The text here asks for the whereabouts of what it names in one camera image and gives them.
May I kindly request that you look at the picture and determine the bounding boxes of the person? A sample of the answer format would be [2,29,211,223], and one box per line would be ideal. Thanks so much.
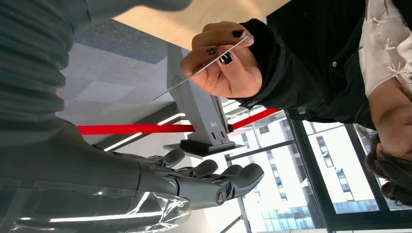
[240,0,412,206]

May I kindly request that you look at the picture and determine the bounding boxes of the silver kiosk stand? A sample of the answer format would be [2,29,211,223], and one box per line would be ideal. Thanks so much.
[163,43,245,158]

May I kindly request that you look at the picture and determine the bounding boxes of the large glass window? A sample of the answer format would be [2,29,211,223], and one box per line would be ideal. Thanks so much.
[222,106,412,233]

